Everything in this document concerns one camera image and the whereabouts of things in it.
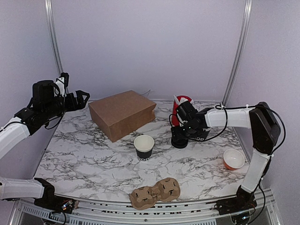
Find red cylindrical canister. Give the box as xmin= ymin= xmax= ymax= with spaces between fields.
xmin=171 ymin=102 xmax=181 ymax=126

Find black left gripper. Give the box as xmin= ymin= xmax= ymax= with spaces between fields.
xmin=43 ymin=90 xmax=90 ymax=120

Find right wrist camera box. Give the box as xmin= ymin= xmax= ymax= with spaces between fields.
xmin=176 ymin=101 xmax=198 ymax=121

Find brown cardboard cup carrier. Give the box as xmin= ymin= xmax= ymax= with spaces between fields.
xmin=129 ymin=178 xmax=181 ymax=210

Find brown paper bag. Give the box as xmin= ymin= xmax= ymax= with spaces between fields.
xmin=89 ymin=90 xmax=157 ymax=142

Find black stacked paper cup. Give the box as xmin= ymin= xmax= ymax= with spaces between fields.
xmin=194 ymin=128 xmax=210 ymax=142

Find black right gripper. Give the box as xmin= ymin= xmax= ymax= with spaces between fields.
xmin=171 ymin=121 xmax=199 ymax=142

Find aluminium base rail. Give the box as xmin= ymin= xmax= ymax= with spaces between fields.
xmin=8 ymin=189 xmax=283 ymax=225

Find aluminium frame post right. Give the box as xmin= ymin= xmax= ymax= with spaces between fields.
xmin=222 ymin=0 xmax=253 ymax=105

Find black plastic cup lids stack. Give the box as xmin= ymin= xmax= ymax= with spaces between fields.
xmin=171 ymin=139 xmax=188 ymax=149

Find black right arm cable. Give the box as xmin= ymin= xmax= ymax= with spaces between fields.
xmin=168 ymin=106 xmax=286 ymax=155

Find orange white bowl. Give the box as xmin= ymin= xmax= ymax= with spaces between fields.
xmin=223 ymin=149 xmax=245 ymax=170

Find white sugar stick packets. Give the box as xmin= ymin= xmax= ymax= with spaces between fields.
xmin=174 ymin=95 xmax=194 ymax=105

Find aluminium frame post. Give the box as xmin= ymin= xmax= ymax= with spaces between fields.
xmin=45 ymin=0 xmax=63 ymax=75
xmin=222 ymin=0 xmax=253 ymax=105

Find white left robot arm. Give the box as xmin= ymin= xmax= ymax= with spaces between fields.
xmin=0 ymin=74 xmax=90 ymax=214

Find black paper coffee cup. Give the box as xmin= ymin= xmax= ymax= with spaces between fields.
xmin=134 ymin=135 xmax=155 ymax=161

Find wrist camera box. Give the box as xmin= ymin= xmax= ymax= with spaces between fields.
xmin=60 ymin=72 xmax=69 ymax=87
xmin=176 ymin=101 xmax=198 ymax=121

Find aluminium frame post left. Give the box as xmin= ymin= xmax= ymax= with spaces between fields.
xmin=45 ymin=0 xmax=63 ymax=75

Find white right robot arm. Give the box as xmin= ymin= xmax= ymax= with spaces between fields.
xmin=171 ymin=101 xmax=285 ymax=215

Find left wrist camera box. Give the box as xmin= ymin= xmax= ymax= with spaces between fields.
xmin=60 ymin=72 xmax=69 ymax=87

